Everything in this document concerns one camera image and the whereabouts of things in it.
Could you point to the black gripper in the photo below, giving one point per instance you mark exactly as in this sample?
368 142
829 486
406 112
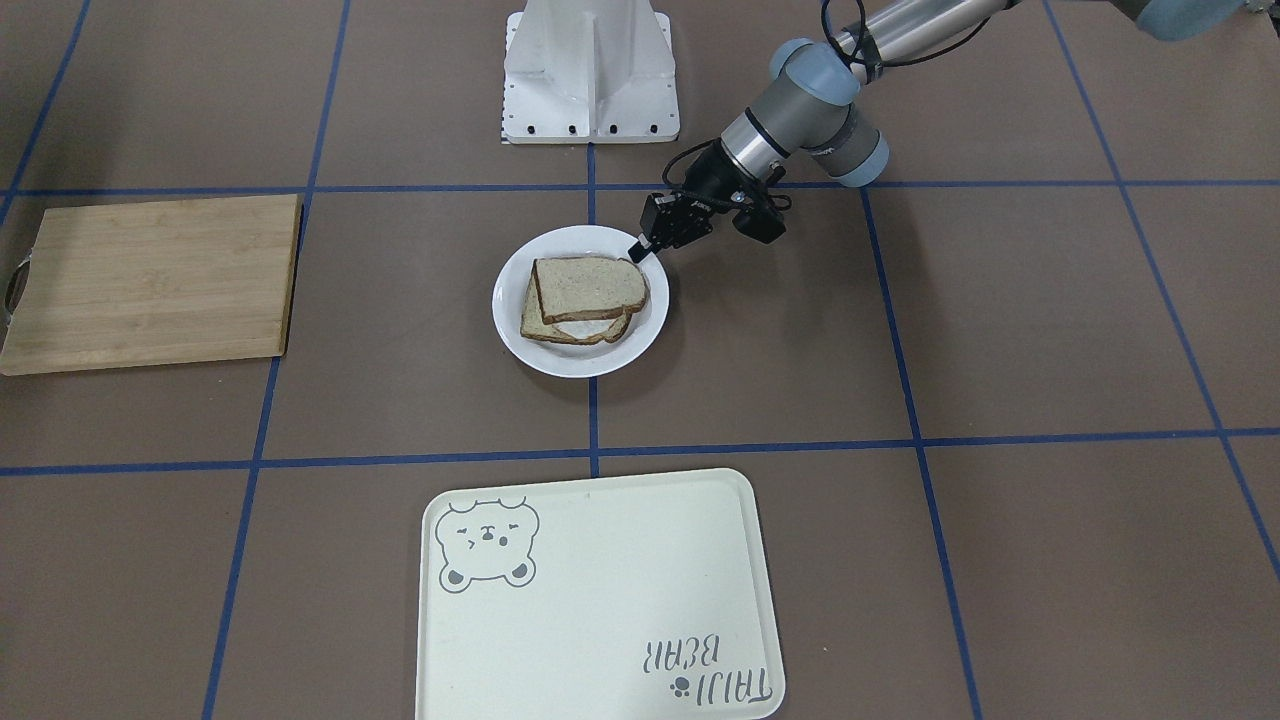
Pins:
711 177

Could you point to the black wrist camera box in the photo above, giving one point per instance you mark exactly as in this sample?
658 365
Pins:
764 224

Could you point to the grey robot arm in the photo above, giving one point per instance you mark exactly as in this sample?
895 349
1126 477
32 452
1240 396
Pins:
809 106

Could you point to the cream bear serving tray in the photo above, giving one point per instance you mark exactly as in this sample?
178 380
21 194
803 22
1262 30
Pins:
638 597

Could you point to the wooden cutting board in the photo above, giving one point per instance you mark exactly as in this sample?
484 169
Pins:
156 283

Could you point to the bread slice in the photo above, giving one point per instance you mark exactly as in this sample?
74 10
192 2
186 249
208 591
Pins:
588 288
533 327

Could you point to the white round plate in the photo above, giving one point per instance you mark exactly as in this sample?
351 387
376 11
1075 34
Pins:
578 361

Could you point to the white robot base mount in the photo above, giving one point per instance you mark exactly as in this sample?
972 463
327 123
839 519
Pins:
589 72

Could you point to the fried egg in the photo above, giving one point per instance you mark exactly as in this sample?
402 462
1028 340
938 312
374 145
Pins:
589 332

